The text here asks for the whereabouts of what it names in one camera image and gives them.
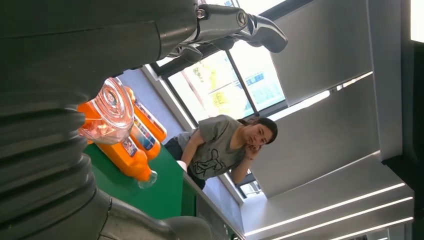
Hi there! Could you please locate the orange bottle with clear cap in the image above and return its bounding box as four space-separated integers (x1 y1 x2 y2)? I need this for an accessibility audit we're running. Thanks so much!
95 135 159 190
129 115 162 162
77 77 135 146
125 86 168 144

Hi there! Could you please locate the green table mat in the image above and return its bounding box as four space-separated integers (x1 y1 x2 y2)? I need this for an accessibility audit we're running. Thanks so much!
83 143 185 220

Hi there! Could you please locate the person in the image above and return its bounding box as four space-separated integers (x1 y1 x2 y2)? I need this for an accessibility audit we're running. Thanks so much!
164 114 279 191

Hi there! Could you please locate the ceiling light strip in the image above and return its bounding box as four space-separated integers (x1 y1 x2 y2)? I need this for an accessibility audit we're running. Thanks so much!
270 196 415 240
244 182 407 237
327 216 415 240

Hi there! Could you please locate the glass window dark frame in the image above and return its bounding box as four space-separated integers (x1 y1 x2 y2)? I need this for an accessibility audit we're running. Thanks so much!
227 169 263 200
150 0 289 126

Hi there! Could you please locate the green table with metal frame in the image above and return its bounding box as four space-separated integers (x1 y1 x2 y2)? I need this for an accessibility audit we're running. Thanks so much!
180 171 247 240

